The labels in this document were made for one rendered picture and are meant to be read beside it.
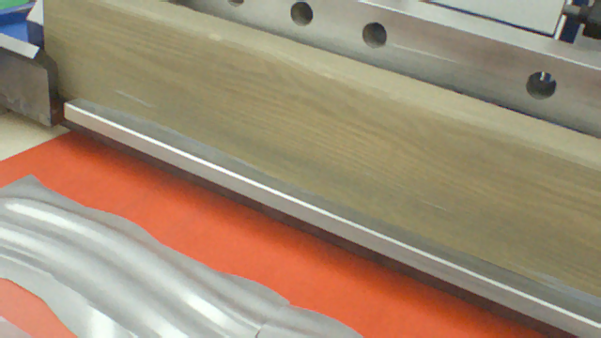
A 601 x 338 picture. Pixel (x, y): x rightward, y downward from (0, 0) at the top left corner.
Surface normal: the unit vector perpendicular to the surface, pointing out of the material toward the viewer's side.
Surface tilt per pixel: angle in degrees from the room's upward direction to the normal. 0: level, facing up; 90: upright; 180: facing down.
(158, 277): 5
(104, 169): 32
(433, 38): 58
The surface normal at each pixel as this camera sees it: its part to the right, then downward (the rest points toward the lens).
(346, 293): 0.15, -0.85
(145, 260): -0.17, -0.57
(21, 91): -0.46, 0.40
